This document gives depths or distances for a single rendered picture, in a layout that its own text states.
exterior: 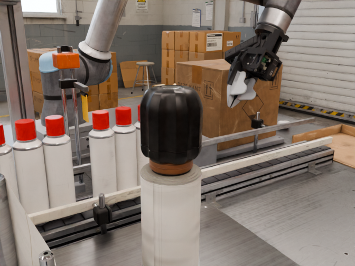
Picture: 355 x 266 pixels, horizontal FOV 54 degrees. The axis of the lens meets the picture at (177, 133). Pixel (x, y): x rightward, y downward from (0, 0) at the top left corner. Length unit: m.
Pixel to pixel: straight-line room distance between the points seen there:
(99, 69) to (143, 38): 6.21
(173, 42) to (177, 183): 4.45
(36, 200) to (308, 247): 0.54
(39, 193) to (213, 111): 0.64
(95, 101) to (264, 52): 3.68
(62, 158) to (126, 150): 0.13
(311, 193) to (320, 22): 4.36
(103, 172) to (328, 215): 0.53
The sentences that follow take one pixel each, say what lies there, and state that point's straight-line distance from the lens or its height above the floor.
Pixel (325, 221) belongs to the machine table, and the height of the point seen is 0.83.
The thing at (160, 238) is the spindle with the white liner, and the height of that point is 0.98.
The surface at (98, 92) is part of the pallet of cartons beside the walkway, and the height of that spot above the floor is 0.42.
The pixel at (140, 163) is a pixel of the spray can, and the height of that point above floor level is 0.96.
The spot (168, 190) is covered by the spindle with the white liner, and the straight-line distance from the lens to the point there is 0.44.
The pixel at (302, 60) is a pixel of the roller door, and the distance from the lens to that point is 5.36.
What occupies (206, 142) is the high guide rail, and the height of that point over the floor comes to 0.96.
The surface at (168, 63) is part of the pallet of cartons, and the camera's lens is 4.96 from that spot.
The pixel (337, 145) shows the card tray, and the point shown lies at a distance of 1.39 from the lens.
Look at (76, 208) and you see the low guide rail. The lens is 0.72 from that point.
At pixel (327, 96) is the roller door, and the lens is 5.21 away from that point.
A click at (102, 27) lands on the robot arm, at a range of 1.20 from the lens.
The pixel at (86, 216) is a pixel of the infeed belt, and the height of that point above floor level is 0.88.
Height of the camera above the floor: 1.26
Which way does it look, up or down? 18 degrees down
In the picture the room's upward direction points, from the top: 1 degrees clockwise
